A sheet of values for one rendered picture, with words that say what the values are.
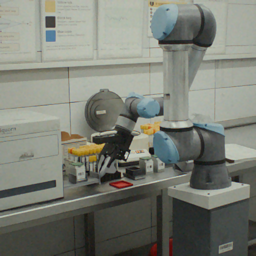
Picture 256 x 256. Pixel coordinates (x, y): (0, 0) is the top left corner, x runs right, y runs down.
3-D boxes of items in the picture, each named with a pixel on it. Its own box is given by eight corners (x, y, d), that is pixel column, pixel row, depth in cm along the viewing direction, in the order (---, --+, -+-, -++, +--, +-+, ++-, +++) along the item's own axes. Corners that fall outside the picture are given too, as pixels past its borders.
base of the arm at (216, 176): (240, 185, 183) (239, 158, 181) (204, 192, 176) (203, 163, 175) (215, 178, 196) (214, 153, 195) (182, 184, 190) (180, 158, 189)
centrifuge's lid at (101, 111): (85, 89, 250) (79, 90, 258) (90, 140, 252) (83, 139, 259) (124, 87, 260) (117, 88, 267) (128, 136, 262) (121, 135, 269)
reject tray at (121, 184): (119, 188, 197) (119, 186, 197) (109, 185, 202) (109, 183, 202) (133, 185, 201) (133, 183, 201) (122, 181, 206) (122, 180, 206)
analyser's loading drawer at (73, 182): (53, 194, 184) (52, 180, 183) (45, 190, 190) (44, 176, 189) (100, 184, 196) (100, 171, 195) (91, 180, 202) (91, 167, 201)
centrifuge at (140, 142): (113, 168, 228) (112, 141, 226) (86, 155, 254) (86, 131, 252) (159, 161, 239) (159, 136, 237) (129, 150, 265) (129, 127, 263)
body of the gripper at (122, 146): (125, 163, 202) (137, 135, 204) (110, 155, 197) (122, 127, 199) (114, 160, 208) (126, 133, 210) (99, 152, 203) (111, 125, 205)
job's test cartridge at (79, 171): (76, 183, 191) (76, 166, 190) (70, 180, 195) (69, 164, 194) (85, 181, 193) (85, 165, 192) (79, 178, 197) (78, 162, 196)
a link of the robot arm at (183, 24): (204, 163, 178) (204, 2, 167) (168, 169, 171) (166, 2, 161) (185, 156, 188) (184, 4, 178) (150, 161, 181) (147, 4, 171)
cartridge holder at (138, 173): (135, 180, 209) (134, 171, 208) (122, 175, 216) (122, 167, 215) (145, 178, 212) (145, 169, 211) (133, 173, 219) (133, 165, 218)
